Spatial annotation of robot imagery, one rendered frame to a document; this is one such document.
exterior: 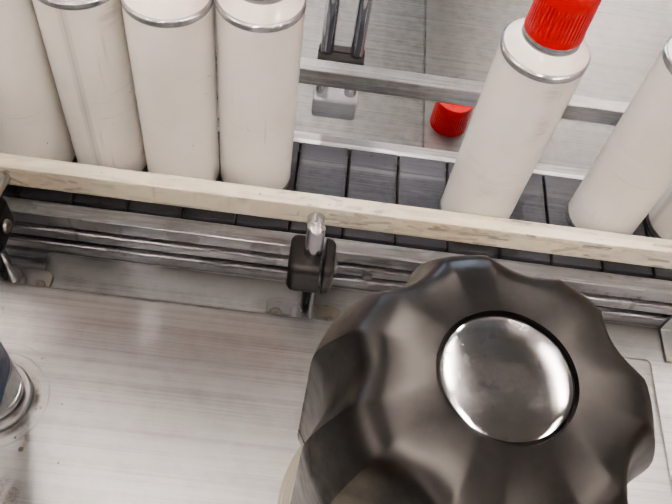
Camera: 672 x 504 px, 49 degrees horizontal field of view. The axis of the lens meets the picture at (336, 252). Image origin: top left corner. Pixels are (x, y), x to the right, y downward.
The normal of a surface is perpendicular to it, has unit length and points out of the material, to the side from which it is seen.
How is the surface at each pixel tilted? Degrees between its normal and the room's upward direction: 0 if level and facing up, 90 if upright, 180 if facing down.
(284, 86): 90
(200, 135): 90
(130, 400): 0
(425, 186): 0
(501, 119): 90
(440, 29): 0
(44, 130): 90
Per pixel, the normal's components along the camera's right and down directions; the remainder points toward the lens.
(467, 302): 0.00, -0.68
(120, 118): 0.59, 0.70
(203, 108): 0.78, 0.56
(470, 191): -0.61, 0.62
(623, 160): -0.80, 0.45
